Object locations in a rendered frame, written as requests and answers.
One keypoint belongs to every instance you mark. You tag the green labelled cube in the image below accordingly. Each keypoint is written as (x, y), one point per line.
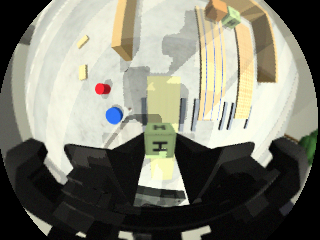
(160, 139)

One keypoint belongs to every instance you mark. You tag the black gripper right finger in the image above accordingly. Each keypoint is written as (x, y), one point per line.
(198, 164)

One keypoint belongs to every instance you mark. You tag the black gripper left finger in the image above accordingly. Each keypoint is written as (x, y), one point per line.
(123, 164)

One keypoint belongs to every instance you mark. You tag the blue cylinder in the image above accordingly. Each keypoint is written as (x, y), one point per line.
(114, 115)

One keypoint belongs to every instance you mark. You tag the red cylinder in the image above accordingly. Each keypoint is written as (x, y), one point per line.
(103, 89)

